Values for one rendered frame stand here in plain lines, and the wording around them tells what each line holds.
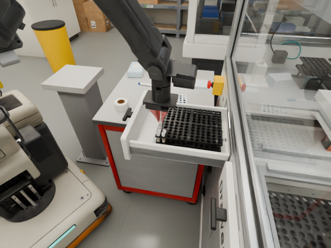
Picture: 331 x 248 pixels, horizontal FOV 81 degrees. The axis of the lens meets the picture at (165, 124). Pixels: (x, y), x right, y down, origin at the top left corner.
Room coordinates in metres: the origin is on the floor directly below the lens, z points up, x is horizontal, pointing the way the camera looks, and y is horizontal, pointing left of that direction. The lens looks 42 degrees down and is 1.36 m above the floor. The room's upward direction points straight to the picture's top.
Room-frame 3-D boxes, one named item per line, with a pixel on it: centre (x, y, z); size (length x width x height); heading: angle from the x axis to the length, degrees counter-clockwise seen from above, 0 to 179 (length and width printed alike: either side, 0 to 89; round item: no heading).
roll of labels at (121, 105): (0.80, 0.22, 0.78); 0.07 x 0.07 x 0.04
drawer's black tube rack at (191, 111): (0.52, -0.09, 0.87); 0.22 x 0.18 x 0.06; 79
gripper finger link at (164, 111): (0.50, 0.02, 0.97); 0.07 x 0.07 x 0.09; 78
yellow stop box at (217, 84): (0.83, -0.25, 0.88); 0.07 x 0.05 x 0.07; 169
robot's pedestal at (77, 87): (1.15, 0.60, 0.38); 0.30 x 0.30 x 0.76; 79
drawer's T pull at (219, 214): (0.19, -0.12, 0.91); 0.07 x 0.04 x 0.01; 169
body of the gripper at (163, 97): (0.50, 0.01, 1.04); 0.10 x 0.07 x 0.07; 78
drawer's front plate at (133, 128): (0.56, 0.11, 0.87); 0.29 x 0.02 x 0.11; 169
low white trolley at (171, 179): (0.96, 0.01, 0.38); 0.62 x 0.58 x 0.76; 169
